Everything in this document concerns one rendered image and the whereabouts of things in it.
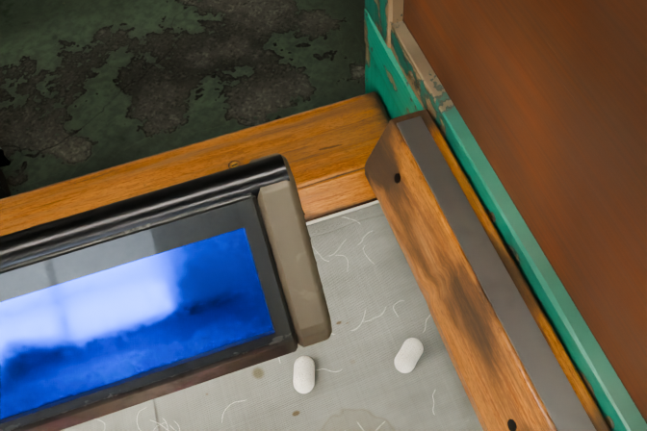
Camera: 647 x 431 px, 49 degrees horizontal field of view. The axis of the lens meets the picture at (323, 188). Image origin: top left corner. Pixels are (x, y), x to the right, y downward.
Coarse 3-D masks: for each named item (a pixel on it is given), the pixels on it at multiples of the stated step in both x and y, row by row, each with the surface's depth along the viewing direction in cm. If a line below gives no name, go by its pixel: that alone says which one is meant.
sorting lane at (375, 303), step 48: (336, 240) 66; (384, 240) 66; (336, 288) 63; (384, 288) 63; (336, 336) 61; (384, 336) 60; (432, 336) 60; (240, 384) 59; (288, 384) 58; (336, 384) 58; (384, 384) 58; (432, 384) 58
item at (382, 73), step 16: (368, 16) 70; (368, 32) 71; (368, 48) 73; (384, 48) 67; (368, 64) 75; (384, 64) 69; (368, 80) 77; (384, 80) 70; (400, 80) 65; (384, 96) 73; (400, 96) 67; (400, 112) 69
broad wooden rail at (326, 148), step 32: (256, 128) 72; (288, 128) 71; (320, 128) 71; (352, 128) 71; (384, 128) 71; (160, 160) 70; (192, 160) 70; (224, 160) 69; (288, 160) 69; (320, 160) 69; (352, 160) 69; (32, 192) 68; (64, 192) 68; (96, 192) 68; (128, 192) 68; (320, 192) 67; (352, 192) 68; (0, 224) 66; (32, 224) 66
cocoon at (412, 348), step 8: (408, 344) 58; (416, 344) 58; (400, 352) 58; (408, 352) 58; (416, 352) 58; (400, 360) 57; (408, 360) 57; (416, 360) 58; (400, 368) 58; (408, 368) 57
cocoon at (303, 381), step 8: (296, 360) 58; (304, 360) 58; (312, 360) 58; (296, 368) 58; (304, 368) 57; (312, 368) 58; (296, 376) 57; (304, 376) 57; (312, 376) 57; (296, 384) 57; (304, 384) 57; (312, 384) 57; (304, 392) 57
